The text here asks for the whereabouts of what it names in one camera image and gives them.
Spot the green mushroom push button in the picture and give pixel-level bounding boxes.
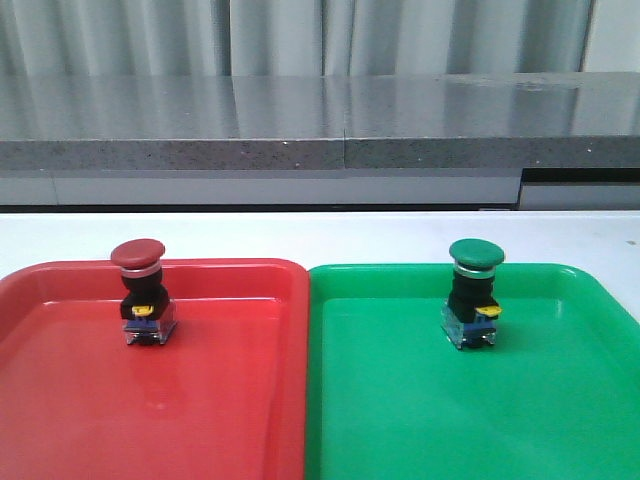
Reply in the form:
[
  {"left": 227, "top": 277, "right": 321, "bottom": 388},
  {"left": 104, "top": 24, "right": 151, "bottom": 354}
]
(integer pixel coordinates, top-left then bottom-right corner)
[{"left": 442, "top": 238, "right": 505, "bottom": 350}]

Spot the red mushroom push button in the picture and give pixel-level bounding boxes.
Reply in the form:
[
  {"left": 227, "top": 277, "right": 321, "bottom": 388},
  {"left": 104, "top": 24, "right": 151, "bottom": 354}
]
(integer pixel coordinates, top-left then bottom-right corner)
[{"left": 110, "top": 238, "right": 177, "bottom": 345}]

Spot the red plastic tray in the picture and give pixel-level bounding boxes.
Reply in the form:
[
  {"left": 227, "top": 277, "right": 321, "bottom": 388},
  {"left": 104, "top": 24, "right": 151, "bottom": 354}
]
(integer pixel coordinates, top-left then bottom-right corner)
[{"left": 1, "top": 259, "right": 309, "bottom": 479}]

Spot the grey stone counter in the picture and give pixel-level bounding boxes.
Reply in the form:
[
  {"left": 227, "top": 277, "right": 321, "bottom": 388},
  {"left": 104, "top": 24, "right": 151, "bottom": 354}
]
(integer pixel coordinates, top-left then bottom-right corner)
[{"left": 1, "top": 73, "right": 639, "bottom": 212}]

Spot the green plastic tray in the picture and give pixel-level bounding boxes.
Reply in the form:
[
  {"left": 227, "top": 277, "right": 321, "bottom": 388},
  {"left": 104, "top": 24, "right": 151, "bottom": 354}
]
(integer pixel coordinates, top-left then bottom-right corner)
[{"left": 305, "top": 264, "right": 639, "bottom": 479}]

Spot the white pleated curtain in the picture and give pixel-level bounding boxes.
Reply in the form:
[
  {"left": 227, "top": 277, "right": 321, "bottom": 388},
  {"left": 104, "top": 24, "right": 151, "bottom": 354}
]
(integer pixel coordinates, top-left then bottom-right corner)
[{"left": 1, "top": 1, "right": 639, "bottom": 76}]

